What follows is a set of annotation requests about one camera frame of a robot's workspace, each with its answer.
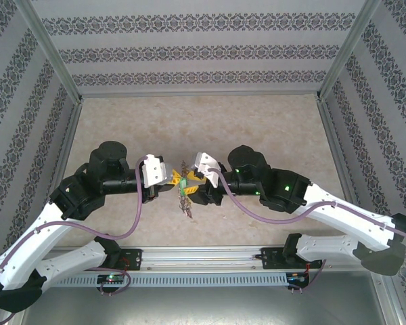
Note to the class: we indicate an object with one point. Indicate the green key tag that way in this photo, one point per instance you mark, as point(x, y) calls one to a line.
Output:
point(183, 183)

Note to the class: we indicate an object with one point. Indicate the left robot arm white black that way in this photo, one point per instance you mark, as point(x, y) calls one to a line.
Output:
point(20, 243)

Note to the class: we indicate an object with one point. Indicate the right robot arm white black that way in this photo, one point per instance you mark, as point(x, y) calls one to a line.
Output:
point(345, 210)

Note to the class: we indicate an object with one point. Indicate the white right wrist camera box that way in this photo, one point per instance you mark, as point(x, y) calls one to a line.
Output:
point(206, 166)

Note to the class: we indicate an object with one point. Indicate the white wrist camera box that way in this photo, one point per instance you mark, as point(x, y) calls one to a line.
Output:
point(154, 171)
point(206, 166)

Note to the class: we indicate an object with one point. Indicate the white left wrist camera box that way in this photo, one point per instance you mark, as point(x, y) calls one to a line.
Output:
point(154, 171)

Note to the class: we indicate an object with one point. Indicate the aluminium frame side rail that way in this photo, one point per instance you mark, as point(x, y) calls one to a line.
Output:
point(66, 145)
point(335, 145)

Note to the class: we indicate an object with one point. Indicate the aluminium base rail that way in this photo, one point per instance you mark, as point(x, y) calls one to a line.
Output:
point(203, 259)

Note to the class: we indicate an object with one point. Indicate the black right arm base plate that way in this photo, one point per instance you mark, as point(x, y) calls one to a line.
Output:
point(270, 259)

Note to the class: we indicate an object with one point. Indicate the aluminium frame bottom rail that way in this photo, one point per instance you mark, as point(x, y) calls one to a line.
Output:
point(199, 94)

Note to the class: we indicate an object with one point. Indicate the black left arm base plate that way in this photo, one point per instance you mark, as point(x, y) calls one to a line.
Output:
point(135, 259)

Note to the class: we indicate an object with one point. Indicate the aluminium frame post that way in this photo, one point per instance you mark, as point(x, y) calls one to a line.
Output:
point(346, 54)
point(52, 54)

